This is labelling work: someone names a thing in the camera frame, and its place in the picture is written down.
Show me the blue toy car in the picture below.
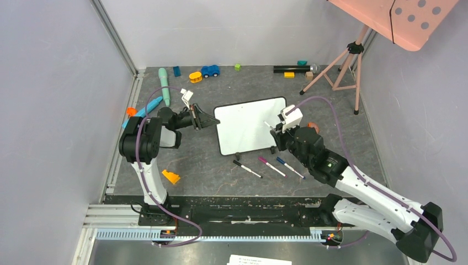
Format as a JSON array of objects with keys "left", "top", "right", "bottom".
[{"left": 201, "top": 65, "right": 220, "bottom": 78}]

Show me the black cylinder tube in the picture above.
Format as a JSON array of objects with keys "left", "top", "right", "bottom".
[{"left": 273, "top": 65, "right": 312, "bottom": 73}]

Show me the clear round bulb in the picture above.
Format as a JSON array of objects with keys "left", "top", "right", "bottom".
[{"left": 310, "top": 63, "right": 321, "bottom": 74}]

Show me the white whiteboard black frame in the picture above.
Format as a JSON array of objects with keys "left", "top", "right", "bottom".
[{"left": 214, "top": 96, "right": 286, "bottom": 156}]

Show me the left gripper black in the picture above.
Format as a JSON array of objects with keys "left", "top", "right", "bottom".
[{"left": 173, "top": 103, "right": 220, "bottom": 130}]

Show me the blue capped whiteboard marker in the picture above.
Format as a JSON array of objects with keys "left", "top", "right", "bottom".
[{"left": 276, "top": 157, "right": 306, "bottom": 179}]

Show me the small orange toy piece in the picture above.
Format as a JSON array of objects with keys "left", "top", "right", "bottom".
[{"left": 126, "top": 107, "right": 138, "bottom": 117}]

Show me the blue toy marker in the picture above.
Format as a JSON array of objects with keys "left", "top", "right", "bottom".
[{"left": 121, "top": 96, "right": 163, "bottom": 129}]

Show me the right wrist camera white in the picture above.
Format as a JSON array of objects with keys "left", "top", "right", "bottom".
[{"left": 278, "top": 104, "right": 303, "bottom": 133}]

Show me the black capped whiteboard marker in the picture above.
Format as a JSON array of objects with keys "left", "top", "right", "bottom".
[{"left": 233, "top": 160, "right": 263, "bottom": 178}]

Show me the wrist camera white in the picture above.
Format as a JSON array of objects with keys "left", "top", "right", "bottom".
[
  {"left": 278, "top": 104, "right": 303, "bottom": 133},
  {"left": 180, "top": 88, "right": 194, "bottom": 109}
]

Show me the yellow block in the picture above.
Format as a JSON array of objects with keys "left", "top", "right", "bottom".
[{"left": 284, "top": 72, "right": 295, "bottom": 78}]

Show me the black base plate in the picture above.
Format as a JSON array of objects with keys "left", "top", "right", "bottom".
[{"left": 138, "top": 195, "right": 355, "bottom": 237}]

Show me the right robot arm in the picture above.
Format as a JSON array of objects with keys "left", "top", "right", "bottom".
[{"left": 270, "top": 126, "right": 443, "bottom": 263}]

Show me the purple capped whiteboard marker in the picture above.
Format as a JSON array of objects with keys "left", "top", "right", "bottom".
[{"left": 258, "top": 156, "right": 287, "bottom": 178}]

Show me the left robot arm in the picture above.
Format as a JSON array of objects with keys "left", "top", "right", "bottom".
[{"left": 119, "top": 103, "right": 220, "bottom": 225}]

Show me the yellow oval toy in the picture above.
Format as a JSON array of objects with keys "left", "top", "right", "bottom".
[{"left": 189, "top": 71, "right": 203, "bottom": 83}]

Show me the mint green toy marker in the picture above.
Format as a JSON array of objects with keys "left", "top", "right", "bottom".
[{"left": 158, "top": 67, "right": 171, "bottom": 107}]

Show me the orange wedge toy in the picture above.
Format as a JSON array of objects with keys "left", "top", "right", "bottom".
[{"left": 162, "top": 169, "right": 180, "bottom": 185}]

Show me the dark blue block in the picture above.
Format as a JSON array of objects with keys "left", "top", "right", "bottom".
[{"left": 173, "top": 66, "right": 182, "bottom": 77}]

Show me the orange rounded toy brick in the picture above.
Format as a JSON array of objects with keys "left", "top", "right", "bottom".
[{"left": 307, "top": 122, "right": 320, "bottom": 134}]

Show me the beige wooden block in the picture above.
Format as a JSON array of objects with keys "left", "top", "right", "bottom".
[{"left": 305, "top": 71, "right": 314, "bottom": 81}]

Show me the light blue cable duct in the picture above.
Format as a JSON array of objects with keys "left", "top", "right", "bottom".
[{"left": 95, "top": 228, "right": 326, "bottom": 243}]

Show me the pink tripod stand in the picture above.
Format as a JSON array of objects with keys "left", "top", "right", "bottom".
[{"left": 299, "top": 25, "right": 369, "bottom": 115}]

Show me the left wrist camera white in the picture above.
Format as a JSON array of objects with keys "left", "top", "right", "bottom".
[{"left": 180, "top": 88, "right": 194, "bottom": 109}]

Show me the white paper sheet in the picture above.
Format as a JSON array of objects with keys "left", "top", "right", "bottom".
[{"left": 226, "top": 255, "right": 292, "bottom": 265}]

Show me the pink perforated panel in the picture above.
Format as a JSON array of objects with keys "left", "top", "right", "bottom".
[{"left": 330, "top": 0, "right": 459, "bottom": 51}]

